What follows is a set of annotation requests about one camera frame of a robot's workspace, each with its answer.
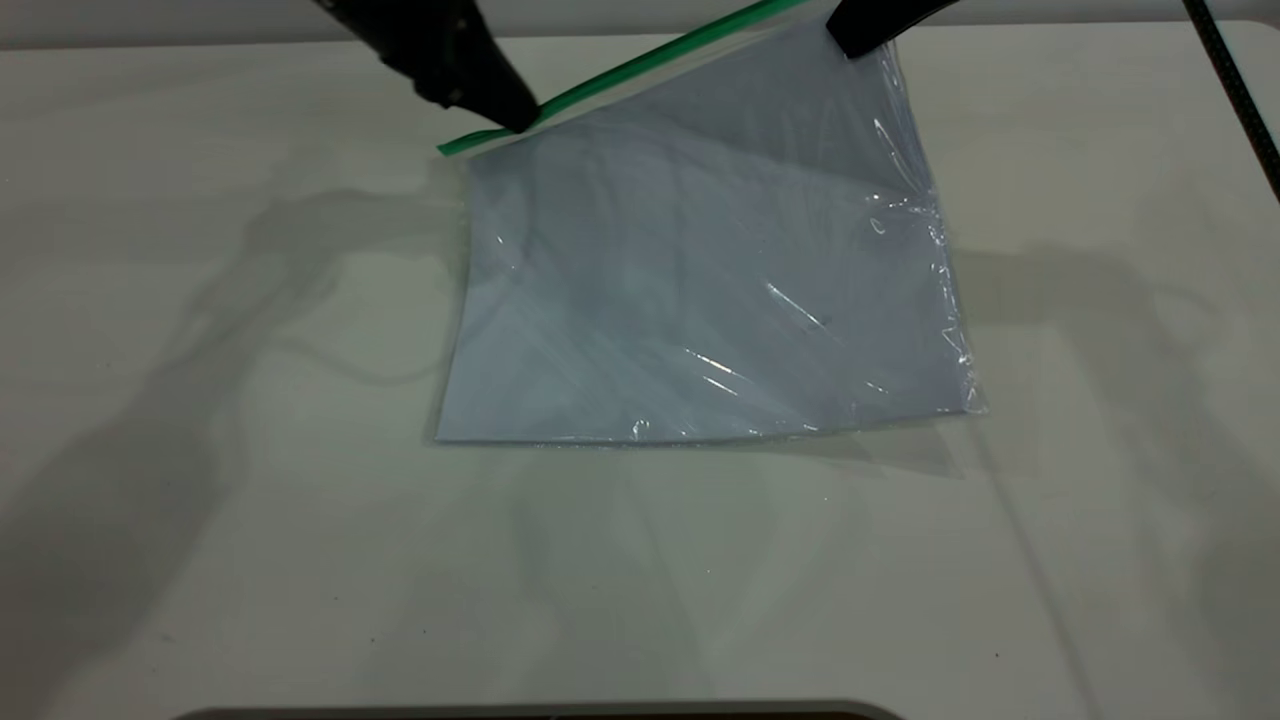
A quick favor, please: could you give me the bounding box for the black braided cable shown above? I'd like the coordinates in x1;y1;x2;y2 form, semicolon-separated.
1183;0;1280;201

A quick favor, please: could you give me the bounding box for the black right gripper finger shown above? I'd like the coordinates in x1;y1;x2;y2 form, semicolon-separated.
828;0;959;59

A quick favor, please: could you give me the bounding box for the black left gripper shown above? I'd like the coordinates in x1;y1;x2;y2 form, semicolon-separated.
315;0;542;135

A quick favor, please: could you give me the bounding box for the clear zip bag green strip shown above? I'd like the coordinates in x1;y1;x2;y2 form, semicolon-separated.
432;0;991;448

